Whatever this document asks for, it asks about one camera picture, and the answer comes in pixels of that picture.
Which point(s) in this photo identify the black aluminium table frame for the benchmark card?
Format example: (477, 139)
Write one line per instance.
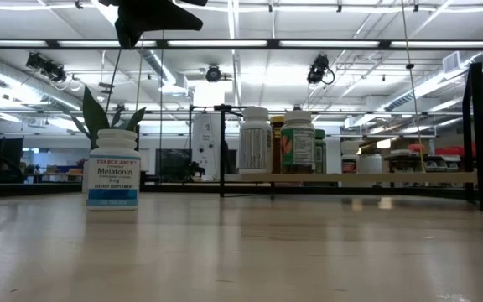
(273, 43)

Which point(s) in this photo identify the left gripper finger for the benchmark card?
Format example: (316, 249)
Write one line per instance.
(153, 19)

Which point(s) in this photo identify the amber bottle yellow cap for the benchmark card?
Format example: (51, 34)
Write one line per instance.
(276, 142)

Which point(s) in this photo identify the wooden shelf black metal legs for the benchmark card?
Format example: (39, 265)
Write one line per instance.
(392, 178)

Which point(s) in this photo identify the red storage bins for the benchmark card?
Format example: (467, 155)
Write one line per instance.
(451, 151)

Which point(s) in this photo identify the small white bottle red label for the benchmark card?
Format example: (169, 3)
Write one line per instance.
(349, 161)

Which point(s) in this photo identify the white background canister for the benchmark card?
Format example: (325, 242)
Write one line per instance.
(370, 164)

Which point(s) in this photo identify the green medicine bottle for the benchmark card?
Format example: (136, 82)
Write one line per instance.
(320, 151)

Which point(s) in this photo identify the round black overhead camera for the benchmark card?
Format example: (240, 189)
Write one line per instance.
(213, 73)

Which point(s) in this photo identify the black ceiling-mounted device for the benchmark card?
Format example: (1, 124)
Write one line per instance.
(46, 67)
(319, 69)

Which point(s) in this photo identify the white melatonin bottle blue band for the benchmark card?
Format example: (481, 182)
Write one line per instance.
(113, 172)

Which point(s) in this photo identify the large white medicine bottle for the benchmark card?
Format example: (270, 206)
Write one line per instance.
(255, 142)

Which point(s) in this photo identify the white tall appliance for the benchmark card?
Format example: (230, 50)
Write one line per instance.
(206, 142)

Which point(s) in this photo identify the black background monitor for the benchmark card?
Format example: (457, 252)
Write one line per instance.
(172, 161)

